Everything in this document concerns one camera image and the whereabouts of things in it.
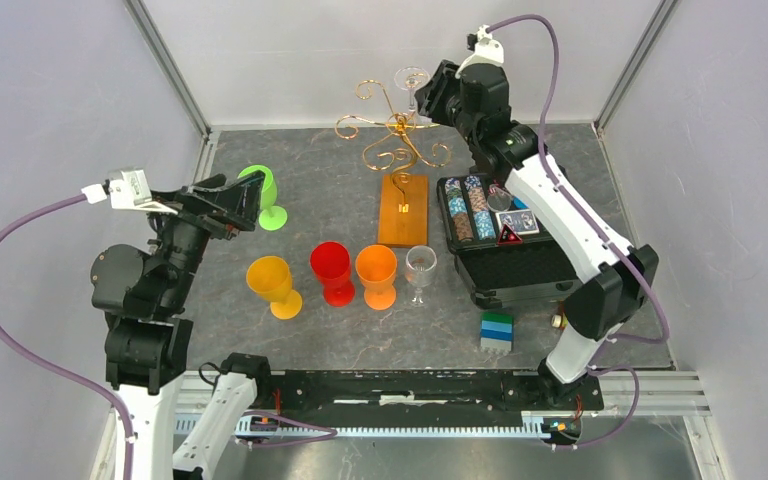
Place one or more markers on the clear wine glass back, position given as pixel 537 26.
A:
pixel 411 79

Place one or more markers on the yellow wine glass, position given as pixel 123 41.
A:
pixel 270 278

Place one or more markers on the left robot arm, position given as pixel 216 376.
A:
pixel 142 295

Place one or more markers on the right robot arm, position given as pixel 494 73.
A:
pixel 616 277

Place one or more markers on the blue green toy block stack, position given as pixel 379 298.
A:
pixel 496 332

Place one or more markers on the clear wine glass front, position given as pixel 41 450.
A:
pixel 420 264

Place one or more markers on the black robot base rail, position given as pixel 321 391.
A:
pixel 422 398

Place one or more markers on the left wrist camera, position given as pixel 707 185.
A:
pixel 129 190

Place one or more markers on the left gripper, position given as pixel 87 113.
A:
pixel 222 210

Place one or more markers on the red wine glass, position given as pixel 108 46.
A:
pixel 331 264

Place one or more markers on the clear wine glass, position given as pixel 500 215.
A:
pixel 420 264
pixel 411 79

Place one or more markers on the gold wire wooden glass rack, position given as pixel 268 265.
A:
pixel 404 196

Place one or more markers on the green wine glass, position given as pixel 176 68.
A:
pixel 272 217

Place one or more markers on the small colourful toy car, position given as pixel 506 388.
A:
pixel 559 319

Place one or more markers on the orange wine glass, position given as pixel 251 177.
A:
pixel 376 267

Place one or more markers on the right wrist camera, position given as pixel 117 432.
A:
pixel 484 50

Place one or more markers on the black poker chip case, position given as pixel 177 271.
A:
pixel 502 253

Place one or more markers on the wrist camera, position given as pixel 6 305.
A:
pixel 129 190
pixel 484 50

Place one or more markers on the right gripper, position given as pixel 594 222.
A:
pixel 427 97

